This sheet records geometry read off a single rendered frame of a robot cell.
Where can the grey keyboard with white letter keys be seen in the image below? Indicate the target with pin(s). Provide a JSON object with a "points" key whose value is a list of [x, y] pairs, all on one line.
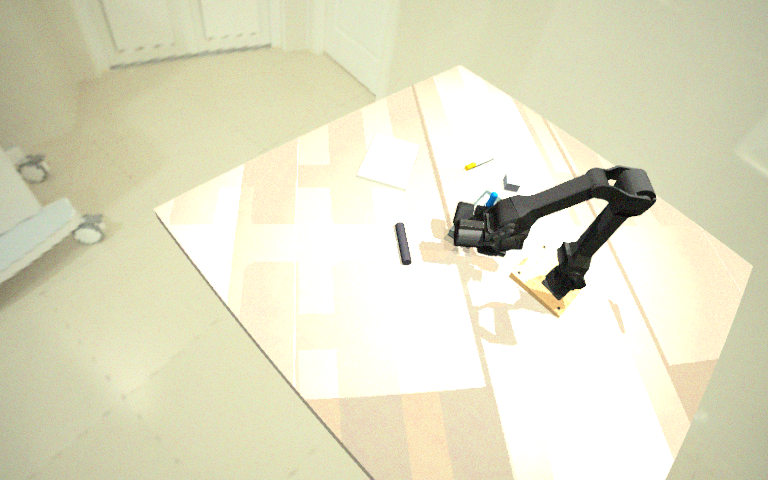
{"points": [[482, 200]]}

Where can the dark grey cylinder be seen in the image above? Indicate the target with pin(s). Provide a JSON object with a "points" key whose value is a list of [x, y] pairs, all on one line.
{"points": [[403, 243]]}

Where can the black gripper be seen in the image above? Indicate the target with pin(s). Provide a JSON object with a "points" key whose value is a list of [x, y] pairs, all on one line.
{"points": [[465, 210]]}

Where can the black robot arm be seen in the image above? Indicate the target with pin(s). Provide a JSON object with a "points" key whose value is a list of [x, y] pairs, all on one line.
{"points": [[631, 195]]}

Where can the grey stylus with yellow cap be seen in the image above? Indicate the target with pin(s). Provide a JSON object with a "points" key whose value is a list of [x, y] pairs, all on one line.
{"points": [[479, 162]]}

